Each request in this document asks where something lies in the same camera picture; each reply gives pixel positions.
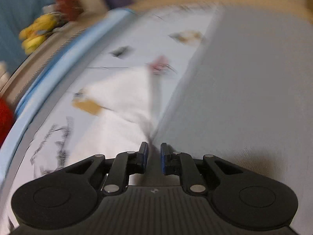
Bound dark red cushion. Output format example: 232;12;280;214
55;0;84;21

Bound grey deer print bedsheet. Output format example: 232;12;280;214
0;2;313;226

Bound yellow plush toys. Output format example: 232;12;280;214
19;12;62;55

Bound light blue cloud sheet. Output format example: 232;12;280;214
1;9;136;178

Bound blue curtain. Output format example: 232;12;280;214
1;0;55;67

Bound red folded blanket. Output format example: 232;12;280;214
0;98;14;146

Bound white long sleeve garment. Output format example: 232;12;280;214
80;67;164;144

